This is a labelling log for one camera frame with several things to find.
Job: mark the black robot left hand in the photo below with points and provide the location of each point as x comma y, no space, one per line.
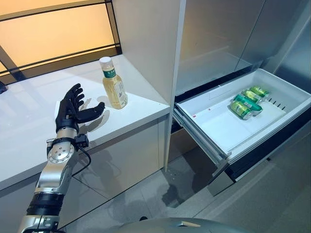
69,114

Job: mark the yellow tea bottle white cap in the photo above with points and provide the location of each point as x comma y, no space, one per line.
115,92

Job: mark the white fridge drawer steel front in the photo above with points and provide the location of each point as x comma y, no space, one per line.
218,121

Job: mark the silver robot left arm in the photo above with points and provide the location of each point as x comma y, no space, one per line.
53,170

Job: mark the stainless steel fridge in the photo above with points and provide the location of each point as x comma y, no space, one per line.
206,36

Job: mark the white counter cabinet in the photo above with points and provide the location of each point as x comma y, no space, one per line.
36,121

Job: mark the white tall cabinet panel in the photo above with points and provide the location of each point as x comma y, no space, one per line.
145,48

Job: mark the black robot left foot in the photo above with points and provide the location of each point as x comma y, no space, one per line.
143,219

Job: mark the grey robot torso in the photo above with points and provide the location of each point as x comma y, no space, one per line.
189,225

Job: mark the dark green drink can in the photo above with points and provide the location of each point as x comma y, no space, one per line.
250,103

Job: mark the brushed steel side panel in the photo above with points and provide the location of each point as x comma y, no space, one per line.
296,29

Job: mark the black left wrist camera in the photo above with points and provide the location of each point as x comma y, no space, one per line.
81,140

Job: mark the orange backlit window black frame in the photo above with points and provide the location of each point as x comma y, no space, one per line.
48,36

